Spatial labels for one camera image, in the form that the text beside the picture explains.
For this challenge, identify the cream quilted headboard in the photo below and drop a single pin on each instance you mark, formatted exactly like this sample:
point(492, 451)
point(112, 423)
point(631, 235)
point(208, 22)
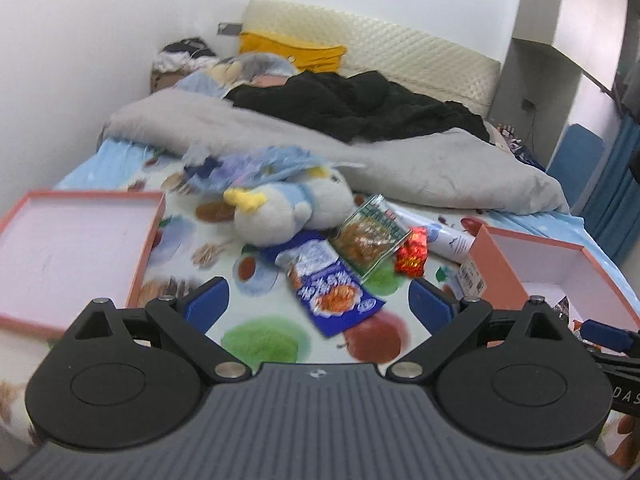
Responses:
point(425, 55)

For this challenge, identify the dark crinkled snack packet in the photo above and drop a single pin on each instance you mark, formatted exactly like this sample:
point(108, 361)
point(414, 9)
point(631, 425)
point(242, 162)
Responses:
point(564, 307)

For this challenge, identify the green snack packet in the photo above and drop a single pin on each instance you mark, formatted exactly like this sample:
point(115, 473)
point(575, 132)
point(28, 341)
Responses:
point(367, 235)

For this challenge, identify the white wall cabinet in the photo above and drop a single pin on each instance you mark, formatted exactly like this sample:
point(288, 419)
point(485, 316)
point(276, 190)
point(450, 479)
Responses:
point(565, 5)

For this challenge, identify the blue snack packet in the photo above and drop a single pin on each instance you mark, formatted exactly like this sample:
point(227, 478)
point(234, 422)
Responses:
point(335, 300)

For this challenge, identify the blue curtain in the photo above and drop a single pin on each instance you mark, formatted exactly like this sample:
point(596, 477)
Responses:
point(615, 200)

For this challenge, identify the pink cardboard box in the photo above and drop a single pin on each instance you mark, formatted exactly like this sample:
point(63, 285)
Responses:
point(540, 265)

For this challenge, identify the light blue plastic bag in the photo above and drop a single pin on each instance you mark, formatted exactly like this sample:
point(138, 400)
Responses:
point(280, 165)

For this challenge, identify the patterned cloth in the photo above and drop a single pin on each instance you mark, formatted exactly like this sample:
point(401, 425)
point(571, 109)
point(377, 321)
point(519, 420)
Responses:
point(515, 142)

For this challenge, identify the grey blanket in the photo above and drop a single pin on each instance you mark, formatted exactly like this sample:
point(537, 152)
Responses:
point(250, 125)

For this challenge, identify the small red snack packet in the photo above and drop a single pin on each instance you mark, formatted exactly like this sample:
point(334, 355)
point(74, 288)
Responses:
point(412, 255)

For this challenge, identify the pink box lid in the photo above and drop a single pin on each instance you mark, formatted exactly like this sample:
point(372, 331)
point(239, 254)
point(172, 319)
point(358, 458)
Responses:
point(75, 250)

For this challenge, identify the grey wall fixture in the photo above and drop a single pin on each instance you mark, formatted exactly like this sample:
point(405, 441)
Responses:
point(230, 28)

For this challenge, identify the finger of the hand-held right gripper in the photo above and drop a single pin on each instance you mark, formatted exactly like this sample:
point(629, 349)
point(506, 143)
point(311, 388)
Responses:
point(607, 336)
point(622, 385)

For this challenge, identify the white blue printed tube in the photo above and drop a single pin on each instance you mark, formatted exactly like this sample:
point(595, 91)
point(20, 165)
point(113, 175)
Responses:
point(450, 240)

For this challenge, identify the yellow pillow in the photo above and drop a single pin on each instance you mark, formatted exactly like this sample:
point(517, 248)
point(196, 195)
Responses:
point(310, 55)

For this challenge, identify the wall socket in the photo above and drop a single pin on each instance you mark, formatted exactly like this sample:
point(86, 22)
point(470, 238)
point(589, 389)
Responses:
point(527, 104)

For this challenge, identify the black clothing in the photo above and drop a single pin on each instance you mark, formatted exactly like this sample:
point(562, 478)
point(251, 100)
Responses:
point(350, 105)

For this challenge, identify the pile of dark clothes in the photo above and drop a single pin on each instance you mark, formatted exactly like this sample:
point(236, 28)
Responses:
point(185, 52)

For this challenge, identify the brown cardboard box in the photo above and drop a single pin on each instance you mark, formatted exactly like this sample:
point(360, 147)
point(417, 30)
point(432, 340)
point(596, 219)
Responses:
point(162, 82)

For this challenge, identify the grey blue penguin plush toy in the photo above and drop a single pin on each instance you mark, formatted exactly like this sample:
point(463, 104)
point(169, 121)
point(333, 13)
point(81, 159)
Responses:
point(300, 210)

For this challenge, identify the blue chair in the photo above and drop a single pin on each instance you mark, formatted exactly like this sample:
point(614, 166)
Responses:
point(575, 160)

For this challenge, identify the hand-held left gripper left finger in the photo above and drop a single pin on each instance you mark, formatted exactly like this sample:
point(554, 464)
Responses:
point(205, 305)

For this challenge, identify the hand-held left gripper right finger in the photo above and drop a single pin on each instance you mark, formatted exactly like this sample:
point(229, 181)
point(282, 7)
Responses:
point(430, 305)

